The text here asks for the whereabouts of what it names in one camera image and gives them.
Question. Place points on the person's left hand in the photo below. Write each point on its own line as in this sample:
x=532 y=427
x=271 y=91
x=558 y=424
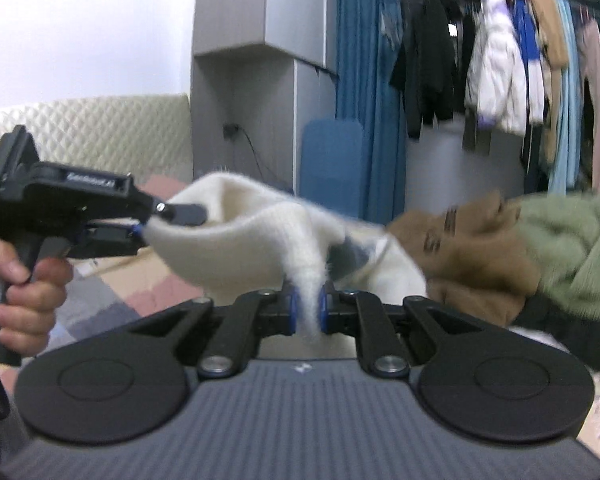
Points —
x=27 y=305

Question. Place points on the cream quilted headboard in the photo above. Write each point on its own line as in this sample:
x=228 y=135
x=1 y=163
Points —
x=105 y=135

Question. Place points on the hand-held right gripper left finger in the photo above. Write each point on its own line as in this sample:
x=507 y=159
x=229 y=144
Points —
x=290 y=311

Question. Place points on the green fleece jacket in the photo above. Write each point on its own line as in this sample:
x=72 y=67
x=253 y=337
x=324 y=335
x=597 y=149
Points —
x=574 y=245

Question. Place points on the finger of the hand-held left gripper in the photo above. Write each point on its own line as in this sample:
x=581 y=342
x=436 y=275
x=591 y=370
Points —
x=182 y=212
x=115 y=240

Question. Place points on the blue curtain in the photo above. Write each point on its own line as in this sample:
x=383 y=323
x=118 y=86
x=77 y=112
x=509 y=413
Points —
x=379 y=160

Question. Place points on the patchwork bed blanket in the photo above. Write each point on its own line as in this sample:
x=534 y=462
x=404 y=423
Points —
x=130 y=290

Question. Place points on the grey cabinet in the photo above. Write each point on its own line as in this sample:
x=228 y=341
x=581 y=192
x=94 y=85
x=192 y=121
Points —
x=260 y=90

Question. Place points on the brown hoodie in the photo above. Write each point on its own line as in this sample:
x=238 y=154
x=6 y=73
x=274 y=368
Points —
x=469 y=255

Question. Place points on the tan hanging coat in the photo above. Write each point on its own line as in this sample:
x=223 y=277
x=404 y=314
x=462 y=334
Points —
x=549 y=30

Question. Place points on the white blue striped sweater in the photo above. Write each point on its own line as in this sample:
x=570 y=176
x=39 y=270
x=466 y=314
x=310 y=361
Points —
x=260 y=230

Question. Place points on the blue padded board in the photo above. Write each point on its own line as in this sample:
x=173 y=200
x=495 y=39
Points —
x=332 y=165

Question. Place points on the light blue hanging garment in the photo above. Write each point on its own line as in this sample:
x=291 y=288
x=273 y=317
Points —
x=567 y=110

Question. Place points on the black garment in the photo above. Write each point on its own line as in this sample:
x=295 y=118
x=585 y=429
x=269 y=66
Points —
x=574 y=340

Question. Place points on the white puffer jacket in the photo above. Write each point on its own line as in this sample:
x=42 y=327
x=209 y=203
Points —
x=497 y=75

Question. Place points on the pink hanging garment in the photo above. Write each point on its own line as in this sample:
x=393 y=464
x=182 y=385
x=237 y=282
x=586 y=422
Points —
x=595 y=90

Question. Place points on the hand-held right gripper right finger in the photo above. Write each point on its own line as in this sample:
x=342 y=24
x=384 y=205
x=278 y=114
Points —
x=325 y=311

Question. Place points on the black hanging jacket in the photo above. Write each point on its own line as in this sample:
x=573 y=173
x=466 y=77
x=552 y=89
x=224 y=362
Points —
x=429 y=65

